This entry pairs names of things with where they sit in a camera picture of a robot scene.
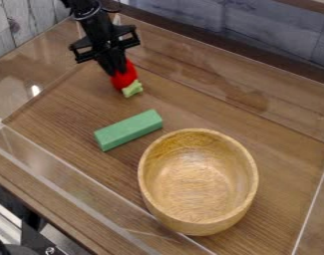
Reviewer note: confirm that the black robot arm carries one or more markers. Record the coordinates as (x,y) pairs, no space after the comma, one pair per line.
(93,16)

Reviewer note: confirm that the black mount bracket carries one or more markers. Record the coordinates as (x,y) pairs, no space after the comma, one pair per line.
(34,240)

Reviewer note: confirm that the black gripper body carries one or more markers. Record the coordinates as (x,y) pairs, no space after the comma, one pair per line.
(125,38)

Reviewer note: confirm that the clear acrylic enclosure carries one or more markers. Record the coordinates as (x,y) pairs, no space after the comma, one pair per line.
(58,100)

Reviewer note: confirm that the green foam block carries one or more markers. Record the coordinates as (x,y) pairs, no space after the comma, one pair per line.
(128,130)

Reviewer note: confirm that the red plush strawberry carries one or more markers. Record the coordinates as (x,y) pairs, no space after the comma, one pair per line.
(127,82)

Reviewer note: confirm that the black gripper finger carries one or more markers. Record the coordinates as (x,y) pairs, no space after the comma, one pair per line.
(107,60)
(119,59)

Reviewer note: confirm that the wooden bowl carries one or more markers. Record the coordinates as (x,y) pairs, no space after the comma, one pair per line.
(199,181)

